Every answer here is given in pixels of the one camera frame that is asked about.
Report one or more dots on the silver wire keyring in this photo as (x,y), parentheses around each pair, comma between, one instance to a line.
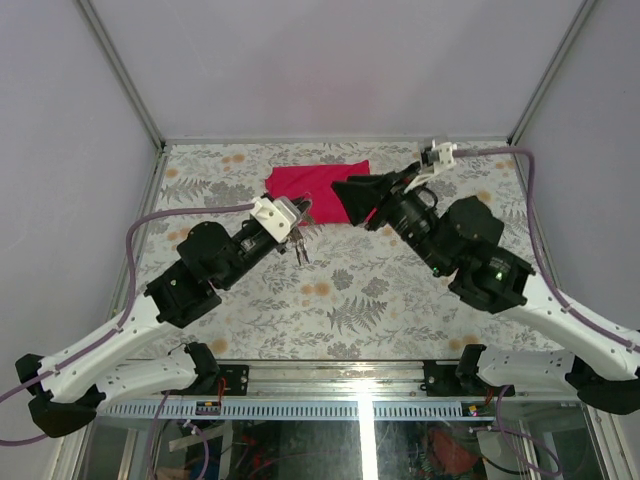
(304,204)

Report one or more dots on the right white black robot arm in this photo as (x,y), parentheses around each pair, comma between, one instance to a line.
(600,367)

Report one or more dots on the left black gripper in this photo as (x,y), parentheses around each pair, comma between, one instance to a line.
(283,248)

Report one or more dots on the right aluminium frame post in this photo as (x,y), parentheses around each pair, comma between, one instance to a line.
(560,55)

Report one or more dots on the folded red cloth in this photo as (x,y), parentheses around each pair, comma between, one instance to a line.
(314,183)

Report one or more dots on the white slotted cable duct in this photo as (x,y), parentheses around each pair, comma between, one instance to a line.
(286,410)

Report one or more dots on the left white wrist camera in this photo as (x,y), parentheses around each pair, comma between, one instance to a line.
(277,217)

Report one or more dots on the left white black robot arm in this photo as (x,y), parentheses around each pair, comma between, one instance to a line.
(68,389)

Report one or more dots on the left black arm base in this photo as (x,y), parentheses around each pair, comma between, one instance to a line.
(213,378)

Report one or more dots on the aluminium frame post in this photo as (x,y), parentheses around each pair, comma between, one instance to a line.
(104,42)
(560,55)

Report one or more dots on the floral patterned table mat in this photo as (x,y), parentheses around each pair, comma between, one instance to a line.
(360,295)

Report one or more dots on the aluminium mounting rail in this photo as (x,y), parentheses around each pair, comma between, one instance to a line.
(350,380)

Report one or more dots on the left aluminium frame post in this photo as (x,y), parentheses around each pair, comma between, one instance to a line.
(104,42)

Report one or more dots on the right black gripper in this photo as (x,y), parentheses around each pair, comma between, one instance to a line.
(363,192)

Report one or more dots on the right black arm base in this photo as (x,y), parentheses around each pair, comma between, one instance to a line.
(450,381)

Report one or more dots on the bunch of metal keys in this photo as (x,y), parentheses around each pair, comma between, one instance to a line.
(298,242)

